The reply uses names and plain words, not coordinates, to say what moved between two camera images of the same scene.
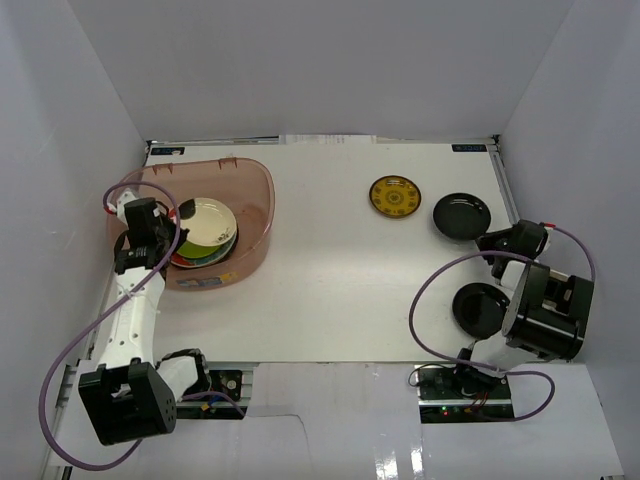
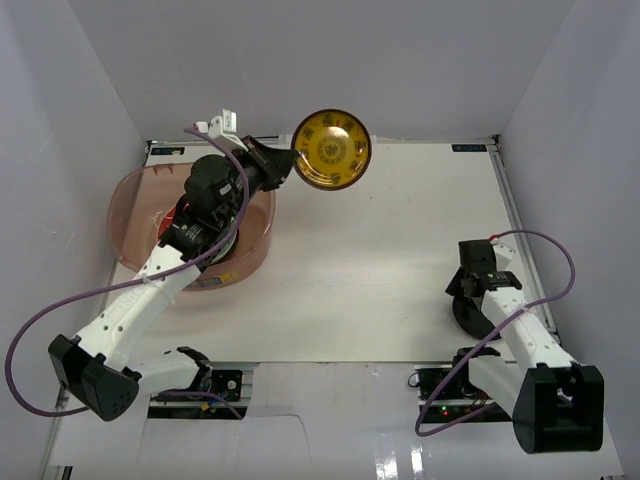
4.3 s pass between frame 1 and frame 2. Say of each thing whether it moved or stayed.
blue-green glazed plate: stayed
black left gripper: moved
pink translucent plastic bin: stayed
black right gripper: moved
